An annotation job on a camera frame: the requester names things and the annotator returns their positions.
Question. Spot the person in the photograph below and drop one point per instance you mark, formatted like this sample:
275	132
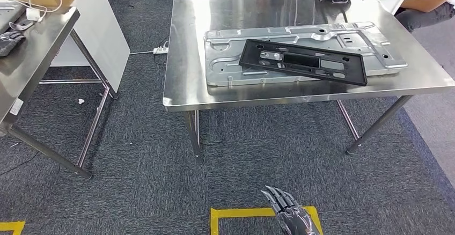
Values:
426	4

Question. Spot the large steel workbench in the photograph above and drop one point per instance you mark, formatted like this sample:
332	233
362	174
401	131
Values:
249	13

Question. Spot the grey work glove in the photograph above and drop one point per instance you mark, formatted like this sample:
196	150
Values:
10	43

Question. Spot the black plastic panel part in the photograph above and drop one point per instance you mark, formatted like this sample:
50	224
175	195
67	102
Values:
357	72

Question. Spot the white power strip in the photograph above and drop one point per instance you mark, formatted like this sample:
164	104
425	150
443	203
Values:
160	50

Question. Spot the steel side table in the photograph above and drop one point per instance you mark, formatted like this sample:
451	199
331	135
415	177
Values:
32	55

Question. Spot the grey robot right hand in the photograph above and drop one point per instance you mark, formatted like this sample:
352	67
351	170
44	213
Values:
295	222

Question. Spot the grey stamped metal panel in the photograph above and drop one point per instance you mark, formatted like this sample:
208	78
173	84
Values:
376	59

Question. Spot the yellow floor tape marking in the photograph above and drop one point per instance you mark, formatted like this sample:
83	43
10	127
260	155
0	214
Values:
241	212

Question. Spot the white paper scrap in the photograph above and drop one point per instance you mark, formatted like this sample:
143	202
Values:
81	101

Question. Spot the grey flat device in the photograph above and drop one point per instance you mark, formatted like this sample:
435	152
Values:
9	16

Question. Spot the white panel table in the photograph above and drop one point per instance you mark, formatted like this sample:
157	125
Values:
99	30

